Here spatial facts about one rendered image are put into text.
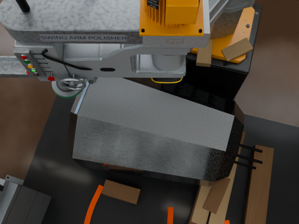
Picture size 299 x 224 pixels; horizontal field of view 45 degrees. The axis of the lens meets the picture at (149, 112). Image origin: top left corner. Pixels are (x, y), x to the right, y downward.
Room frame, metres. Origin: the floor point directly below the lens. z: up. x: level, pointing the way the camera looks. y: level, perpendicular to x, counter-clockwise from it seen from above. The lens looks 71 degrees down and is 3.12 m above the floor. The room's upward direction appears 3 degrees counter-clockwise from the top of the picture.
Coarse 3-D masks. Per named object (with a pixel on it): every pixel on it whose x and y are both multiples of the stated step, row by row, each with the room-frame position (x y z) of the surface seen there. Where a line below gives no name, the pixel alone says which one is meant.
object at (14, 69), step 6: (0, 60) 1.07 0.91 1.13; (6, 60) 1.07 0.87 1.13; (12, 60) 1.07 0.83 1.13; (18, 60) 1.07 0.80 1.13; (0, 66) 1.03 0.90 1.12; (6, 66) 1.03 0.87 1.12; (12, 66) 1.03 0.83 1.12; (18, 66) 1.03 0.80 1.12; (0, 72) 0.97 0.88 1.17; (6, 72) 0.97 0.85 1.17; (12, 72) 0.97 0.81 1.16; (18, 72) 0.99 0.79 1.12; (24, 72) 0.99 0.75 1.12; (78, 78) 0.93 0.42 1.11; (84, 78) 0.93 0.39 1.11; (96, 78) 0.92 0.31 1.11
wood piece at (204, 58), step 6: (210, 42) 1.29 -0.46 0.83; (198, 48) 1.25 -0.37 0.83; (204, 48) 1.25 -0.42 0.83; (210, 48) 1.24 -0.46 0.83; (198, 54) 1.20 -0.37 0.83; (204, 54) 1.20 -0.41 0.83; (210, 54) 1.20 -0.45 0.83; (198, 60) 1.15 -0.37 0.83; (204, 60) 1.15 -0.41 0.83; (210, 60) 1.15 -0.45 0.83; (204, 66) 1.13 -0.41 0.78
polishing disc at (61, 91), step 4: (52, 84) 0.98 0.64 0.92; (56, 84) 0.98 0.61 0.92; (80, 84) 0.97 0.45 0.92; (56, 88) 0.95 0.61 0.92; (60, 88) 0.95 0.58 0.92; (64, 88) 0.95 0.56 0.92; (56, 92) 0.92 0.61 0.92; (60, 92) 0.92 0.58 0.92; (64, 92) 0.92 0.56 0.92; (68, 92) 0.92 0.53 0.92; (72, 92) 0.92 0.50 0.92; (76, 92) 0.92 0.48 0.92; (64, 96) 0.90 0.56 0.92; (68, 96) 0.89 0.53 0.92
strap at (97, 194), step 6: (102, 186) 0.42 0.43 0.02; (96, 192) 0.37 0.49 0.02; (96, 198) 0.32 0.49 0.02; (90, 204) 0.27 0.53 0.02; (90, 210) 0.22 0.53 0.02; (168, 210) 0.19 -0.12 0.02; (90, 216) 0.17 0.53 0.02; (168, 216) 0.14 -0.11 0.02; (84, 222) 0.13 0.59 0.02; (168, 222) 0.10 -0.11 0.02; (228, 222) 0.07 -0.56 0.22
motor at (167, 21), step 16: (144, 0) 0.94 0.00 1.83; (160, 0) 0.86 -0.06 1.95; (176, 0) 0.81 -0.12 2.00; (192, 0) 0.81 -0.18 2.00; (144, 16) 0.91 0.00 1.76; (160, 16) 0.86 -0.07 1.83; (176, 16) 0.79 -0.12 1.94; (192, 16) 0.78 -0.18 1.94; (144, 32) 0.83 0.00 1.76; (160, 32) 0.83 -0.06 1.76; (176, 32) 0.82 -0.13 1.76; (192, 32) 0.82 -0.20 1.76
